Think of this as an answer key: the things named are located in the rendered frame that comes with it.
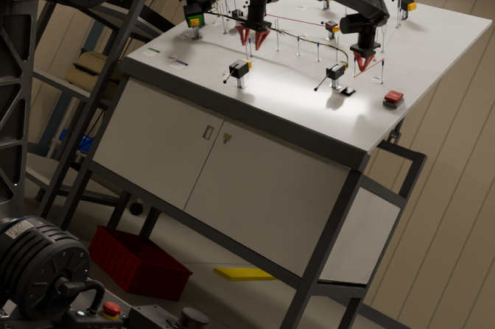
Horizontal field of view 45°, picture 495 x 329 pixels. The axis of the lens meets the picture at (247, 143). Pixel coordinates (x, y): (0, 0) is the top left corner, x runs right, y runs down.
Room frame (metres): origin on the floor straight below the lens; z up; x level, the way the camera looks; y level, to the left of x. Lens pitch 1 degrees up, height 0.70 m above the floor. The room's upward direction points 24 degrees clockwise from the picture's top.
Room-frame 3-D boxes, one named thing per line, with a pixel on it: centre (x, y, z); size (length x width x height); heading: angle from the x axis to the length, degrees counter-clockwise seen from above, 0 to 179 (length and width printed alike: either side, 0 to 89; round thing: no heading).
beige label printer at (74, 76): (2.81, 0.73, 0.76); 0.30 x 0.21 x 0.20; 151
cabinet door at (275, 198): (2.11, -0.12, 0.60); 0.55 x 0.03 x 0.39; 58
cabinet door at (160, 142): (2.41, 0.34, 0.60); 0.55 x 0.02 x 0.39; 58
